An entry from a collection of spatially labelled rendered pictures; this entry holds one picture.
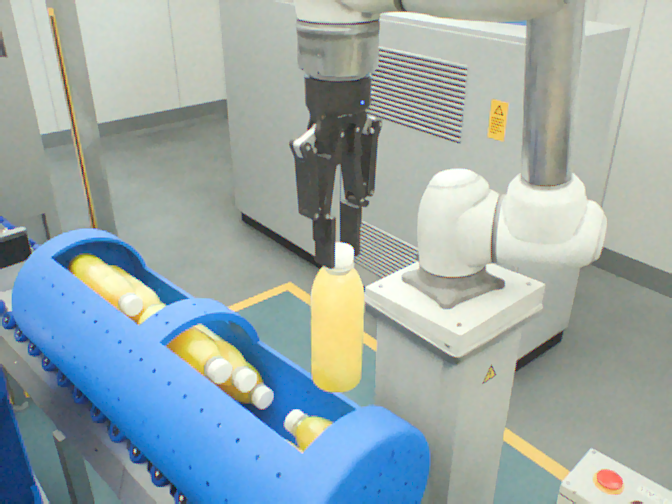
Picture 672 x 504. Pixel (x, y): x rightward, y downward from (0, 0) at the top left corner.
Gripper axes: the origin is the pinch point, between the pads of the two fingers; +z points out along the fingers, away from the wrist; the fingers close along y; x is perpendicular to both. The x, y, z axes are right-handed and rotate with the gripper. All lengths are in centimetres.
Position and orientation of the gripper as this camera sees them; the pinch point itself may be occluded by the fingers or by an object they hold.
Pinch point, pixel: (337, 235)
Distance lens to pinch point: 80.7
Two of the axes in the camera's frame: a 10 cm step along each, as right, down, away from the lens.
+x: 7.1, 3.4, -6.2
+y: -7.0, 3.4, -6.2
